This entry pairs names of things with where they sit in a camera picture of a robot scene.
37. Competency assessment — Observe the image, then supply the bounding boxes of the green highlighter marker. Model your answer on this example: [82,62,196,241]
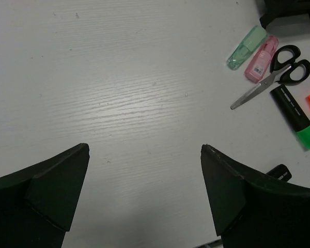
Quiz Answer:
[270,85,310,150]

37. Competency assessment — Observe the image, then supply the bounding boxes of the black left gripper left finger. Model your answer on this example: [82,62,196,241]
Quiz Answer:
[0,143,89,247]

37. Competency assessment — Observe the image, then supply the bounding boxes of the pink correction tape dispenser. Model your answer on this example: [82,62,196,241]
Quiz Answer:
[244,36,278,83]

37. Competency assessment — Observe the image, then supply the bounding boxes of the green correction tape dispenser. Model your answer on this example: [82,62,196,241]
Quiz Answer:
[226,25,268,70]

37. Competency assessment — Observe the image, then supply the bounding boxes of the pink highlighter marker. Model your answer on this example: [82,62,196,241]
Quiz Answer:
[267,164,292,182]

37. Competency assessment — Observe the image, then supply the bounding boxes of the black handled scissors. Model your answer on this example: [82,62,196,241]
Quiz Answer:
[230,44,310,110]

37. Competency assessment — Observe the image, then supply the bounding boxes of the black mesh organizer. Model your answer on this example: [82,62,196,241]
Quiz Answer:
[259,0,310,29]

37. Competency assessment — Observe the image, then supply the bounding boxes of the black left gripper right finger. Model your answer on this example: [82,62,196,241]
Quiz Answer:
[201,145,310,247]

